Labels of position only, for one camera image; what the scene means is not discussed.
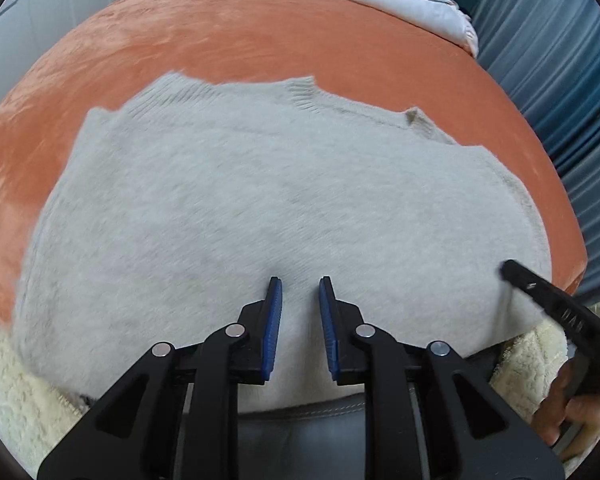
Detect orange plush blanket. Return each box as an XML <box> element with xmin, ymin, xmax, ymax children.
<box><xmin>0</xmin><ymin>0</ymin><xmax>587</xmax><ymax>324</ymax></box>

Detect dark grey trousers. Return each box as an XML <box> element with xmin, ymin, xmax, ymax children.
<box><xmin>76</xmin><ymin>346</ymin><xmax>506</xmax><ymax>480</ymax></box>

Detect cream knit sweater black hearts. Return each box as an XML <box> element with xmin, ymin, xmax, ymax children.
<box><xmin>12</xmin><ymin>74</ymin><xmax>552</xmax><ymax>412</ymax></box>

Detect right hand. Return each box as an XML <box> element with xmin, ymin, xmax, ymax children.
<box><xmin>531</xmin><ymin>359</ymin><xmax>600</xmax><ymax>462</ymax></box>

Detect blue-grey striped curtain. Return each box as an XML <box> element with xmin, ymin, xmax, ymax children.
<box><xmin>474</xmin><ymin>0</ymin><xmax>600</xmax><ymax>302</ymax></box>

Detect white fluffy fleece garment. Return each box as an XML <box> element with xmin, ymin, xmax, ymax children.
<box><xmin>0</xmin><ymin>321</ymin><xmax>567</xmax><ymax>477</ymax></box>

